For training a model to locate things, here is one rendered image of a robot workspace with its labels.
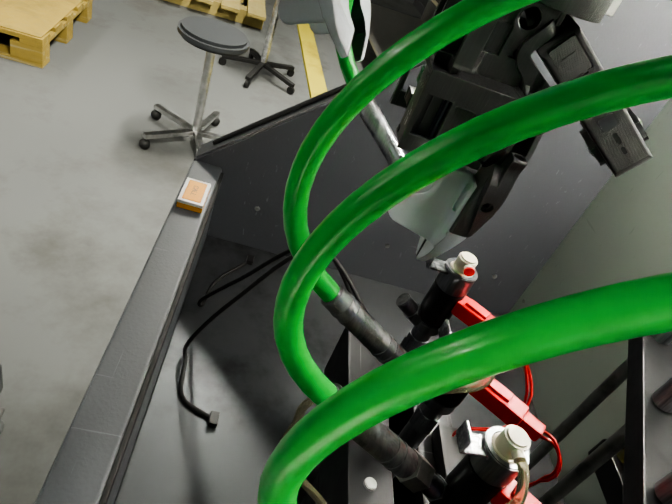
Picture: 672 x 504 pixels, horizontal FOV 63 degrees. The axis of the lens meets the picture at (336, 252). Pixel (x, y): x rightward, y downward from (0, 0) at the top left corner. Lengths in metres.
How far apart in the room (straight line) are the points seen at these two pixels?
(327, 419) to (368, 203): 0.08
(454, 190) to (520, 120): 0.19
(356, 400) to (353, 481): 0.29
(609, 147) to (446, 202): 0.11
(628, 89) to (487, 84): 0.15
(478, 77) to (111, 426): 0.36
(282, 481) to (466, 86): 0.23
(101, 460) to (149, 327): 0.13
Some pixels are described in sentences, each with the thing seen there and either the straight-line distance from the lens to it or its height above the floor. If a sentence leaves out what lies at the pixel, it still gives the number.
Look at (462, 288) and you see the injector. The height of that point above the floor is 1.10.
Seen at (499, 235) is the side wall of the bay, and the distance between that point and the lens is 0.84.
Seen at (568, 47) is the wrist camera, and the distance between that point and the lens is 0.35.
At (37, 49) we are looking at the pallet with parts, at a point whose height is 0.09.
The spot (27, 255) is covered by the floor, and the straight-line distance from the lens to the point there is 2.00.
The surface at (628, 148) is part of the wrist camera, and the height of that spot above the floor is 1.25.
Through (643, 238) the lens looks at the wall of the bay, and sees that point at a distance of 0.74.
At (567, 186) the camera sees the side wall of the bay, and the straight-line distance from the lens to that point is 0.82.
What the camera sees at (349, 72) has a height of 1.19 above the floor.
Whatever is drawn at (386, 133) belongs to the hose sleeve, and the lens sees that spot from 0.50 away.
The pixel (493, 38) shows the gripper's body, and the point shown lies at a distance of 0.35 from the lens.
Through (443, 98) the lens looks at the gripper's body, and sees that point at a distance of 0.33.
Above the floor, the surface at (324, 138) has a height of 1.23.
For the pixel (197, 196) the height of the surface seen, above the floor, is 0.96.
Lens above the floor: 1.35
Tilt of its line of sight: 36 degrees down
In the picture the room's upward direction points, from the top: 23 degrees clockwise
